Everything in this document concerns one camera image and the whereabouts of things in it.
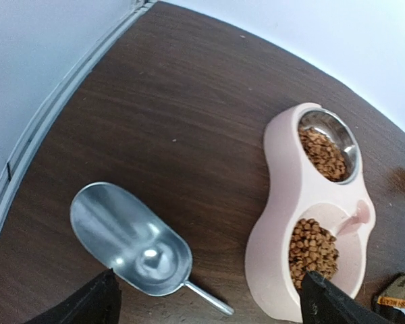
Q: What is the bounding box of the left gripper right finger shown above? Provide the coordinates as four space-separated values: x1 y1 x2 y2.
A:
300 271 389 324

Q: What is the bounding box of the metal scoop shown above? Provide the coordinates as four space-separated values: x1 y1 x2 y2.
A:
70 182 234 316

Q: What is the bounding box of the dog food kibble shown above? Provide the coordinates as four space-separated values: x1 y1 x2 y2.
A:
288 219 340 290

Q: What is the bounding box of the dog food bag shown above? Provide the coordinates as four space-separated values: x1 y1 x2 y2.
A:
372 273 405 323

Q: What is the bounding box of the steel bowl insert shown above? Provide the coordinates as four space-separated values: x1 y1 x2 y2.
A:
297 108 361 185

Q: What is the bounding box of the pink double pet bowl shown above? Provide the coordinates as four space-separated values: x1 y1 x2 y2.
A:
245 103 376 322

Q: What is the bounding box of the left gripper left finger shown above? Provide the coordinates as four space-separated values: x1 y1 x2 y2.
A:
28 269 122 324

